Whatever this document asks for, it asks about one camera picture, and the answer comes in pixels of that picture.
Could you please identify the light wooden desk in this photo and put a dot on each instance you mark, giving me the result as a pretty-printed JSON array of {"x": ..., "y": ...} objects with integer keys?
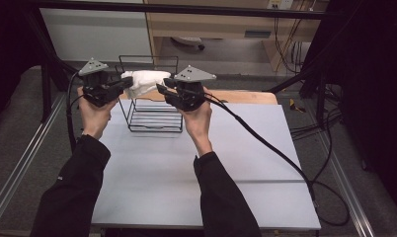
[{"x": 219, "y": 26}]

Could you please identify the black metal crossbar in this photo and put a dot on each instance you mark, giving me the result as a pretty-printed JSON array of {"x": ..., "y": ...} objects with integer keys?
[{"x": 186, "y": 9}]

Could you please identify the yellow black tape strip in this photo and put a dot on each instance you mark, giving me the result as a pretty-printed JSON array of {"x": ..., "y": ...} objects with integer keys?
[{"x": 297, "y": 107}]

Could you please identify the white towel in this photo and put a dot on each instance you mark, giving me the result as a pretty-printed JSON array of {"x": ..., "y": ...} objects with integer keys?
[{"x": 147, "y": 82}]

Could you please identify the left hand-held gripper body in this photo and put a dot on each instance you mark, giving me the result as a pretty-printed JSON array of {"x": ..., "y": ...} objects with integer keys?
[{"x": 96, "y": 89}]

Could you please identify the person's right hand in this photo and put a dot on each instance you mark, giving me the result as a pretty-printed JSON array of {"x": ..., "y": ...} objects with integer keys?
[{"x": 199, "y": 128}]

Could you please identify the pale lavender table mat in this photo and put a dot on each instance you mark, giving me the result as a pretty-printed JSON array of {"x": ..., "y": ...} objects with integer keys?
[{"x": 252, "y": 158}]

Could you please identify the wooden table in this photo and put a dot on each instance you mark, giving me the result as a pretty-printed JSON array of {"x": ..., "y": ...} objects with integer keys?
[{"x": 246, "y": 97}]

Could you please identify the black metal stand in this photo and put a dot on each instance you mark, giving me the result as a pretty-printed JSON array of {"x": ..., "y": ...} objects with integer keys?
[
  {"x": 321, "y": 95},
  {"x": 46, "y": 92}
]

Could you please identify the white cabinet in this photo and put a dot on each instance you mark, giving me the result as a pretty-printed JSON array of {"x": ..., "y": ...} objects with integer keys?
[{"x": 94, "y": 33}]

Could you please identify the aluminium rail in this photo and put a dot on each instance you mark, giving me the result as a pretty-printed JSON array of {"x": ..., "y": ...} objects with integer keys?
[
  {"x": 348, "y": 191},
  {"x": 22, "y": 164}
]

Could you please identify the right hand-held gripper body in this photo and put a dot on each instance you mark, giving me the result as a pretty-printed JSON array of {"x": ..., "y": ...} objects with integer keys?
[{"x": 190, "y": 95}]

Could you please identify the white power strip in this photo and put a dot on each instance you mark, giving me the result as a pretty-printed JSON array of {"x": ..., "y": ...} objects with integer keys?
[{"x": 188, "y": 40}]

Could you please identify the white wall outlet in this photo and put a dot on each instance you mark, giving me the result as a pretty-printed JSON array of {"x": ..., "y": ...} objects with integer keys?
[{"x": 280, "y": 4}]

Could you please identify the person's left hand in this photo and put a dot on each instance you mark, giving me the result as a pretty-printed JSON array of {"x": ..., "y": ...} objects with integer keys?
[{"x": 94, "y": 120}]

